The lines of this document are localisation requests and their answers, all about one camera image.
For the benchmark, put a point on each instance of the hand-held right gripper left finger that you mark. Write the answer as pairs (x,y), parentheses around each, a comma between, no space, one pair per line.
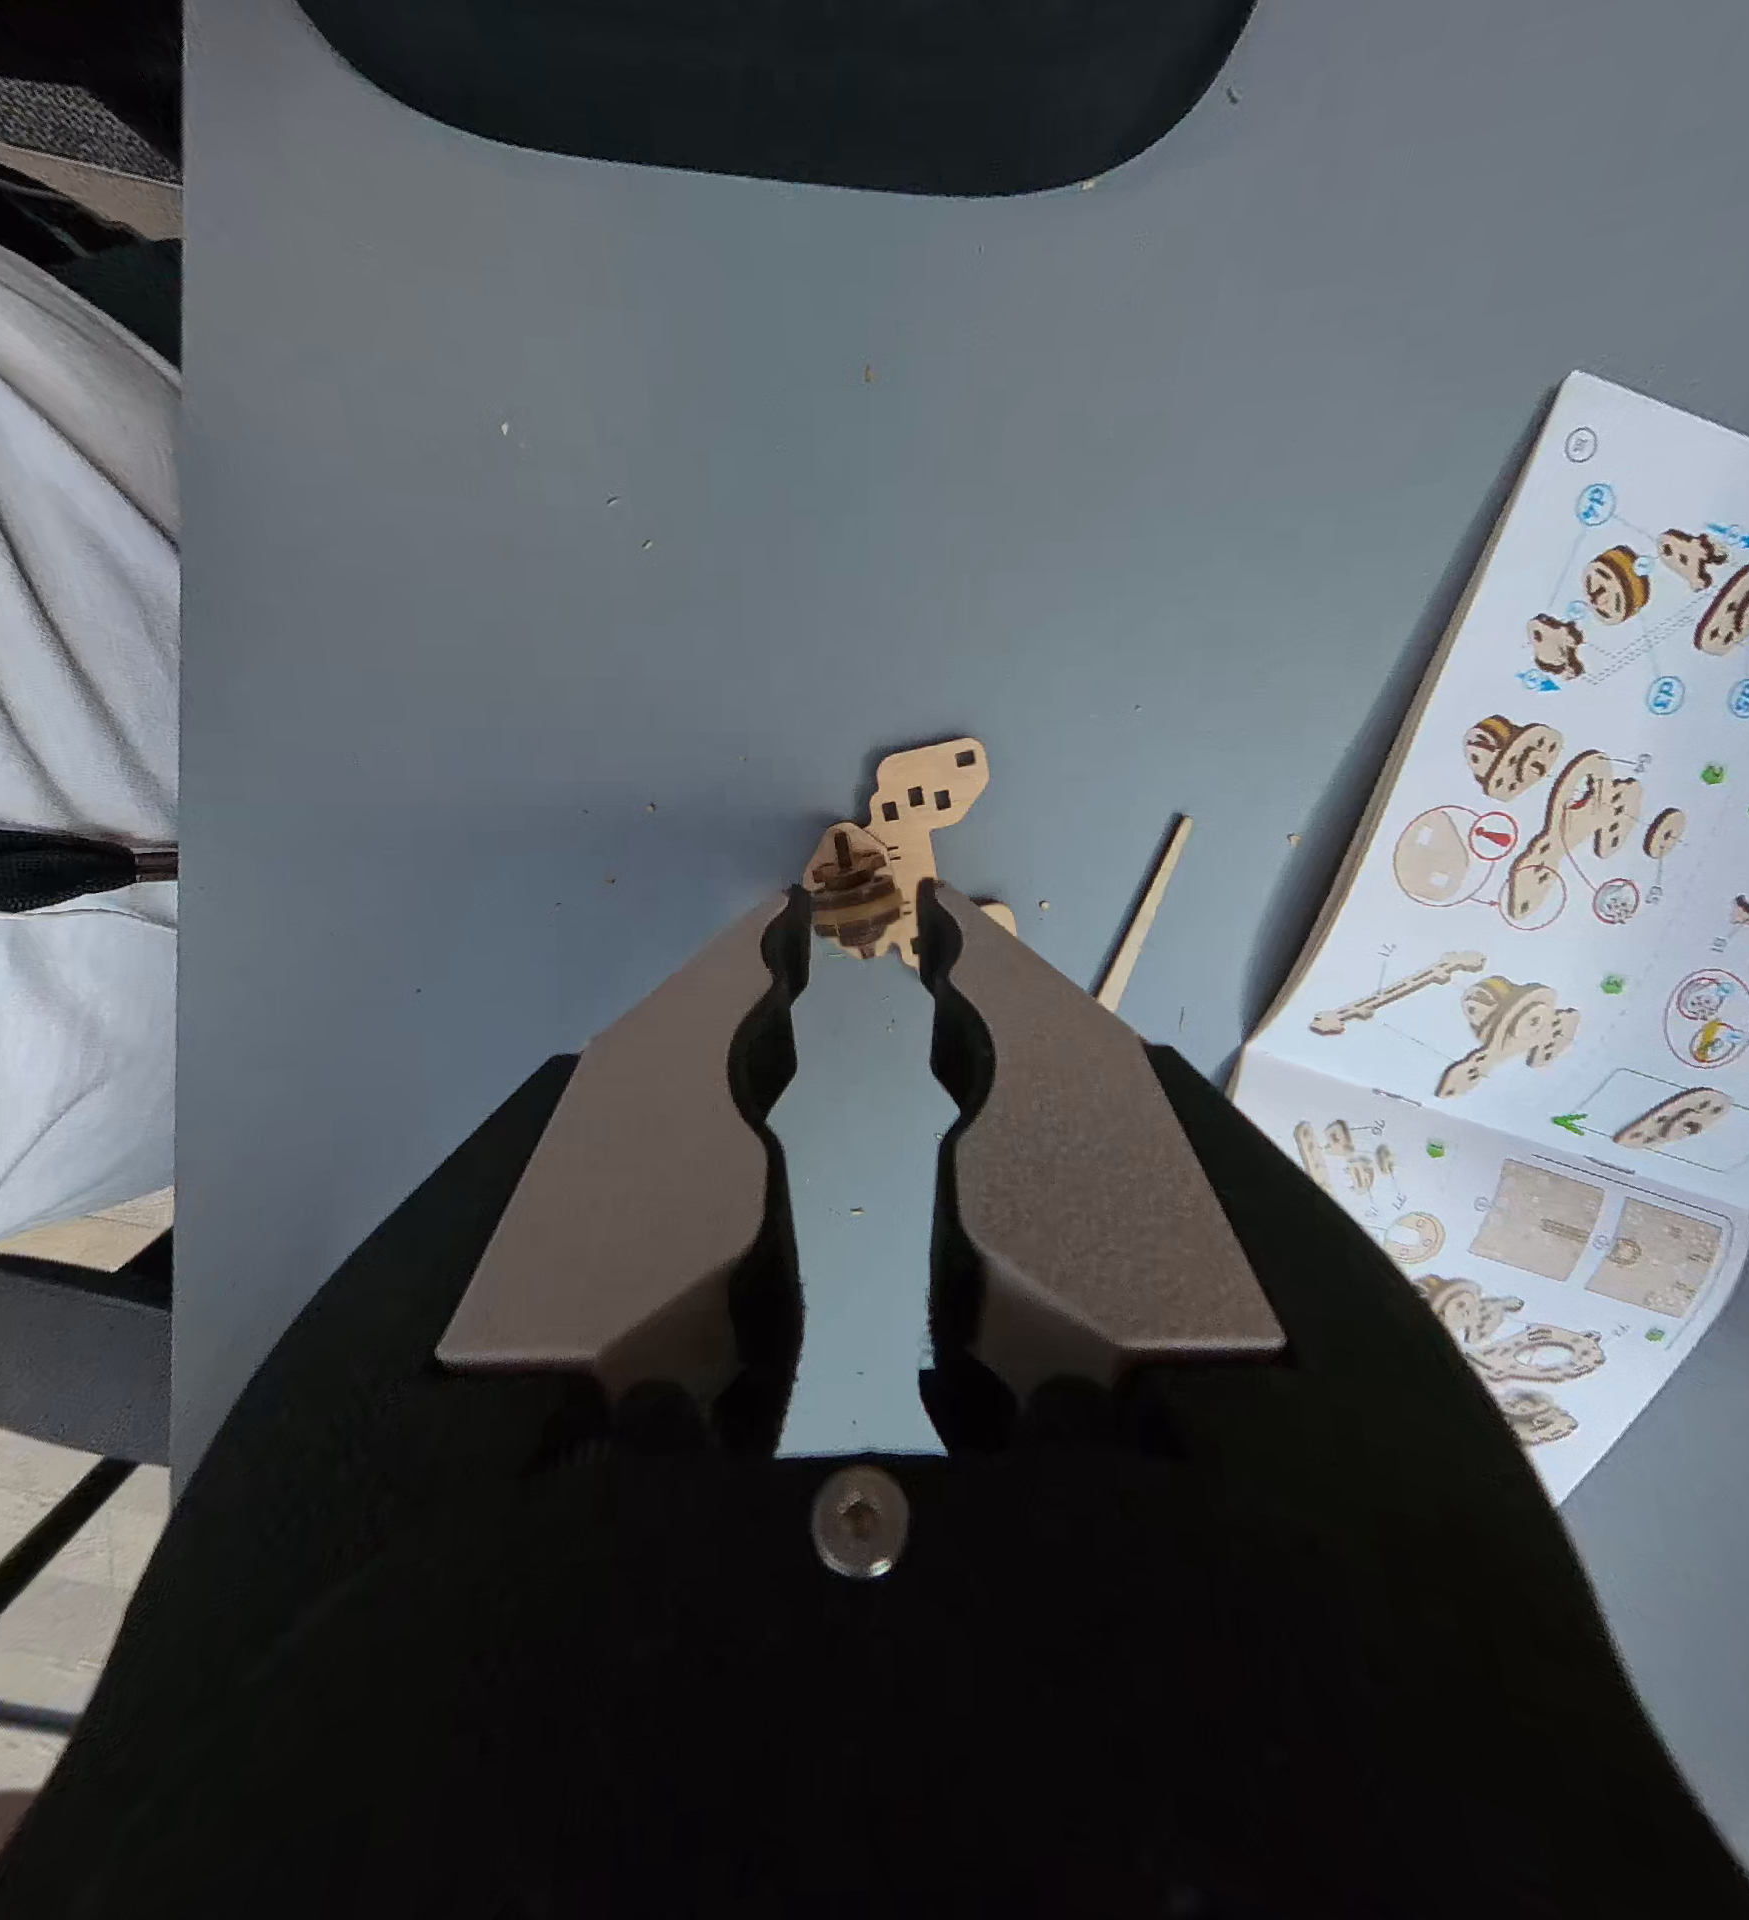
(620,1200)

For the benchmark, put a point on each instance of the black foam pad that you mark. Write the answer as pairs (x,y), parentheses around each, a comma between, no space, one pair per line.
(784,91)

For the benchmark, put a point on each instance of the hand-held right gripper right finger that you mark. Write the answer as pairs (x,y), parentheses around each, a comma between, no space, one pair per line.
(1115,1200)

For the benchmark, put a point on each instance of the illustrated instruction booklet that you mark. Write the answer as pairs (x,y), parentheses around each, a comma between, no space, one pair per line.
(1609,976)

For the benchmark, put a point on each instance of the wooden model assembly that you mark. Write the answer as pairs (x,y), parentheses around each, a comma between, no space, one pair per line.
(942,772)

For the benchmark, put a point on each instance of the thin wooden stick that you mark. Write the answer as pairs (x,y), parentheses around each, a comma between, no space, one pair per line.
(1145,916)

